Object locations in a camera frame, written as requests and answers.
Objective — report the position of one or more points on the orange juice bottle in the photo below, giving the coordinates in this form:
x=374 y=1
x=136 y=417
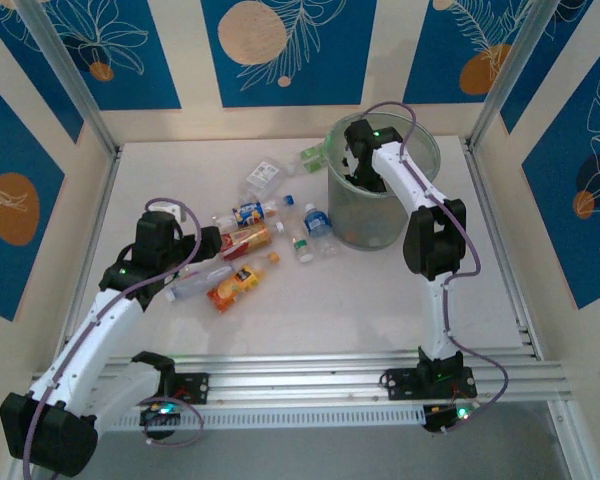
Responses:
x=235 y=285

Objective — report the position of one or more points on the clear plastic bin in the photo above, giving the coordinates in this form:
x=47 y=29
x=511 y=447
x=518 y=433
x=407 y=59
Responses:
x=365 y=225

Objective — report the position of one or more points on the clear bottle green band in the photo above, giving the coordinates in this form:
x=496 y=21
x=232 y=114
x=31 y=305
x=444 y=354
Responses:
x=300 y=237

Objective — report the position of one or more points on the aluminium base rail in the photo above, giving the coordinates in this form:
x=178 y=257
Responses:
x=305 y=380

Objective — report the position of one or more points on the water bottle blue label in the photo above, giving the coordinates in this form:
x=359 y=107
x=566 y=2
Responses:
x=318 y=223

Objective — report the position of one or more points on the clear bottle green label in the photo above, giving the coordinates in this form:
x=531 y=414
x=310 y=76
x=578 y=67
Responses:
x=311 y=159

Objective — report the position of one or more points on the red gold label bottle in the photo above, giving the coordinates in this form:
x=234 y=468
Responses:
x=252 y=236

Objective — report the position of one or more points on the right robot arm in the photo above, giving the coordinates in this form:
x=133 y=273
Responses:
x=437 y=240

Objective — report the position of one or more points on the clear round bottle pale label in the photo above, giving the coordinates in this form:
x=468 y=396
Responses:
x=200 y=282

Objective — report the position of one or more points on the square clear bottle white label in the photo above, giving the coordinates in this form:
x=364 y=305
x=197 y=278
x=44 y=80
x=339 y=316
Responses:
x=262 y=175

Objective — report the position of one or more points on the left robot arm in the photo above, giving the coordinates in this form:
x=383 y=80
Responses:
x=90 y=335

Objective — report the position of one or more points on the aluminium frame post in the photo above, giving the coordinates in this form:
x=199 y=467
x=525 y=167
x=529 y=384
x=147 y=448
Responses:
x=70 y=75
x=510 y=75

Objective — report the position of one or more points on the aluminium frame leg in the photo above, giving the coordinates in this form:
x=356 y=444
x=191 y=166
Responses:
x=572 y=445

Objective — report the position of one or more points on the Pepsi bottle blue cap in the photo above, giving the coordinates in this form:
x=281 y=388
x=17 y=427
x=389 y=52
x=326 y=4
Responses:
x=247 y=212

